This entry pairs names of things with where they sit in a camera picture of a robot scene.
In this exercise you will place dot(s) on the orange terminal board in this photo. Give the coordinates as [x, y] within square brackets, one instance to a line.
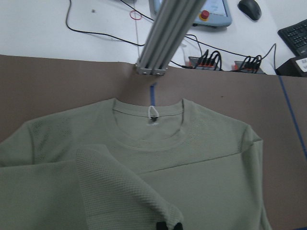
[248, 65]
[207, 61]

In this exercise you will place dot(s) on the aluminium frame post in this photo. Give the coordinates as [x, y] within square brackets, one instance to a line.
[161, 44]

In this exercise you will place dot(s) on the black computer mouse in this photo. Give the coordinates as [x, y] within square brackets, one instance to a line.
[250, 8]

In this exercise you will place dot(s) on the black keyboard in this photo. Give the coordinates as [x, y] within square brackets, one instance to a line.
[295, 37]

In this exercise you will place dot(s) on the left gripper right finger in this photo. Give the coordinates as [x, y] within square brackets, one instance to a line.
[178, 226]

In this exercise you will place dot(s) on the red rubber band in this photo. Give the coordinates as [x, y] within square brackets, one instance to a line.
[135, 15]

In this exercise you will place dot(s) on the teach pendant near post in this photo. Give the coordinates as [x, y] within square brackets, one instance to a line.
[211, 12]

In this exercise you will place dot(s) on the black box with label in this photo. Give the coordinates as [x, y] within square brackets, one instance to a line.
[295, 67]

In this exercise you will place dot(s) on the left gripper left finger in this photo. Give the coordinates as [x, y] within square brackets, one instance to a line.
[161, 226]

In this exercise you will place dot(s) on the green long sleeve shirt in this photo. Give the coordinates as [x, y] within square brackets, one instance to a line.
[117, 166]

